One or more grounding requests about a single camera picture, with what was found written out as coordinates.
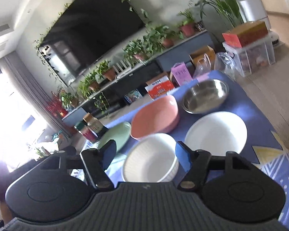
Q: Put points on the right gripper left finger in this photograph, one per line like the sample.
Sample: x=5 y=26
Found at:
x=96 y=162

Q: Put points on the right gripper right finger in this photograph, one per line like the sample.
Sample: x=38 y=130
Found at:
x=195 y=163

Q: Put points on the green plate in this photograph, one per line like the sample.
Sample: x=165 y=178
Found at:
x=119 y=133

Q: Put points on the white smooth bowl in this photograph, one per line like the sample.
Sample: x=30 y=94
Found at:
x=217 y=133

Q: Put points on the white ribbed bowl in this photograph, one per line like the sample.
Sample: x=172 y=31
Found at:
x=152 y=159

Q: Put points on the pink square bowl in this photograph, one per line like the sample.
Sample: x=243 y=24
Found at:
x=159 y=116

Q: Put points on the stainless steel bowl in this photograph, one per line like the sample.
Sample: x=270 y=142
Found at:
x=205 y=96

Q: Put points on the soy sauce bottle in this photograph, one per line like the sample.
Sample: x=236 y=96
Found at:
x=95 y=125

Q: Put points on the pink spice shaker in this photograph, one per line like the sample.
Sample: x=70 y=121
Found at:
x=83 y=129

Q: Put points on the red flower plant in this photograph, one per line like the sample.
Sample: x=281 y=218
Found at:
x=55 y=107

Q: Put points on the dark tv cabinet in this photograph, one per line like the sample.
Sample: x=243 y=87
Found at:
x=111 y=97

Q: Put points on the potted plant terracotta pot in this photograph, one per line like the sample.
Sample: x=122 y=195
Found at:
x=104 y=70

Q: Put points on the pink carton box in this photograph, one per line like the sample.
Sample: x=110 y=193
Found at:
x=179 y=74

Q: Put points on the white router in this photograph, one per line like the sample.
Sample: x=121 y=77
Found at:
x=121 y=66

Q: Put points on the open brown cardboard box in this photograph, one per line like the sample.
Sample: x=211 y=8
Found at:
x=200 y=53

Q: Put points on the clear plastic storage bin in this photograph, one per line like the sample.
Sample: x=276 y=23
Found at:
x=252 y=57

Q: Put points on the grey curtain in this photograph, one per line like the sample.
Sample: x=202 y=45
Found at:
x=30 y=89

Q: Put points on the red cardboard box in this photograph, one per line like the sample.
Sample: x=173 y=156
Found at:
x=245 y=34

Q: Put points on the potted plant red pot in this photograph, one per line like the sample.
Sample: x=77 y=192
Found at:
x=187 y=26

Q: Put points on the large leafy floor plant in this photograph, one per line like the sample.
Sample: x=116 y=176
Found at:
x=229 y=9

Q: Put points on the white air purifier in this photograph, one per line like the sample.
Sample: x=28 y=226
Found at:
x=253 y=10

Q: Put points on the wall television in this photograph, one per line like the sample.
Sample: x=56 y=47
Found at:
x=84 y=33

